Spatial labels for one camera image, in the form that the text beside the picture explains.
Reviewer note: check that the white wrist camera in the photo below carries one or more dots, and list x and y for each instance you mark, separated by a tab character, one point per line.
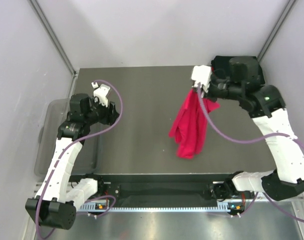
100	93
201	77

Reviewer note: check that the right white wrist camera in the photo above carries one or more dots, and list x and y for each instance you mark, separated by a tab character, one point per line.
201	77

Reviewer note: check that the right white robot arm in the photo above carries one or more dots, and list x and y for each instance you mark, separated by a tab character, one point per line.
241	79

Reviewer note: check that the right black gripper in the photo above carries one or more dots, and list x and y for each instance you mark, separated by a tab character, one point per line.
208	95

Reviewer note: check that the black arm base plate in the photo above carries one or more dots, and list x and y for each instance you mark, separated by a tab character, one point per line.
208	186

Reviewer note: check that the black folded t shirt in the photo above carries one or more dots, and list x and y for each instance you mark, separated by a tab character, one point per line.
221	68

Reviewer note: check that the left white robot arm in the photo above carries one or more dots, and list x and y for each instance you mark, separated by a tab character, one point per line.
54	206

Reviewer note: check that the clear plastic bin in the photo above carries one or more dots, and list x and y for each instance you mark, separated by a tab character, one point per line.
87	160

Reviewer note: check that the pink t shirt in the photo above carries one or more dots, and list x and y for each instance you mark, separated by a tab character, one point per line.
189	128

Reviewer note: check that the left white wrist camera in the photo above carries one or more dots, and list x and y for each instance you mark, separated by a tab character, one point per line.
100	93

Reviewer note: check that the aluminium frame rail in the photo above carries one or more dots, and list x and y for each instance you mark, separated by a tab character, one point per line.
270	185

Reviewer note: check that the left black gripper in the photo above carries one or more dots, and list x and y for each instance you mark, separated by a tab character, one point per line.
110	114

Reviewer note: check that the grey slotted cable duct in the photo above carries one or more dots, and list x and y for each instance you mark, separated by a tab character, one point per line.
99	207

